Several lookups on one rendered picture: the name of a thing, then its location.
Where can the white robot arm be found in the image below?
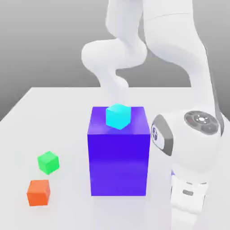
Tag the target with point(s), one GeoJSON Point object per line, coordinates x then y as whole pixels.
{"type": "Point", "coordinates": [172, 46]}

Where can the large blue box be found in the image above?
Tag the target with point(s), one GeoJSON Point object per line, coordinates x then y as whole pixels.
{"type": "Point", "coordinates": [118, 161]}

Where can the small cyan cube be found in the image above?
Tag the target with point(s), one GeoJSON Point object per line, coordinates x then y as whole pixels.
{"type": "Point", "coordinates": [117, 116]}

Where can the small green cube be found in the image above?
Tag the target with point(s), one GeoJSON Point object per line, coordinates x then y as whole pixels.
{"type": "Point", "coordinates": [48, 162]}

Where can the small orange cube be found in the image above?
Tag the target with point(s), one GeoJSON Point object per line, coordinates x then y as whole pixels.
{"type": "Point", "coordinates": [38, 193]}

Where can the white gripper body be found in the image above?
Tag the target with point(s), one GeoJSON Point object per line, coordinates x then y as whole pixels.
{"type": "Point", "coordinates": [182, 221]}

